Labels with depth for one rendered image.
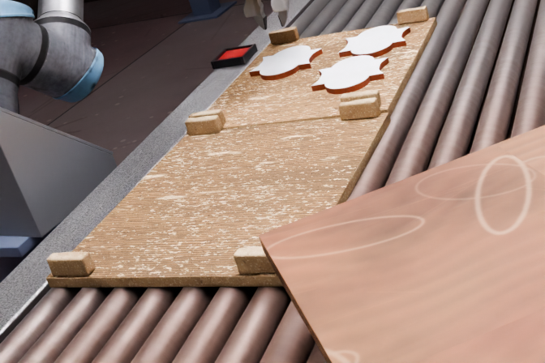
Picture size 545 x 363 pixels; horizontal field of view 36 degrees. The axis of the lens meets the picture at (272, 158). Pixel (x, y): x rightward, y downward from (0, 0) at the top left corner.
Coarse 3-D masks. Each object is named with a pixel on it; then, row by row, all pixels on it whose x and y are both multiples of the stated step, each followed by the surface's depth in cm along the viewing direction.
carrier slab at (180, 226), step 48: (192, 144) 133; (240, 144) 127; (288, 144) 122; (336, 144) 118; (144, 192) 121; (192, 192) 116; (240, 192) 112; (288, 192) 108; (336, 192) 105; (96, 240) 111; (144, 240) 107; (192, 240) 104; (240, 240) 100
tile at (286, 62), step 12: (288, 48) 162; (300, 48) 159; (264, 60) 159; (276, 60) 157; (288, 60) 155; (300, 60) 153; (312, 60) 154; (252, 72) 155; (264, 72) 152; (276, 72) 150; (288, 72) 150
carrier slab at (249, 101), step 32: (352, 32) 163; (416, 32) 152; (256, 64) 162; (320, 64) 151; (416, 64) 141; (224, 96) 150; (256, 96) 145; (288, 96) 140; (320, 96) 136; (384, 96) 129; (224, 128) 136
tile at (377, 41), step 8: (368, 32) 156; (376, 32) 155; (384, 32) 154; (392, 32) 152; (400, 32) 151; (408, 32) 153; (352, 40) 155; (360, 40) 154; (368, 40) 152; (376, 40) 151; (384, 40) 150; (392, 40) 149; (400, 40) 148; (344, 48) 152; (352, 48) 151; (360, 48) 150; (368, 48) 148; (376, 48) 147; (384, 48) 146; (392, 48) 147; (344, 56) 151; (352, 56) 150; (376, 56) 146
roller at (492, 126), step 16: (528, 0) 157; (512, 16) 152; (528, 16) 151; (512, 32) 143; (528, 32) 146; (512, 48) 137; (496, 64) 134; (512, 64) 131; (496, 80) 127; (512, 80) 127; (496, 96) 121; (512, 96) 123; (496, 112) 117; (512, 112) 121; (480, 128) 114; (496, 128) 113; (480, 144) 109
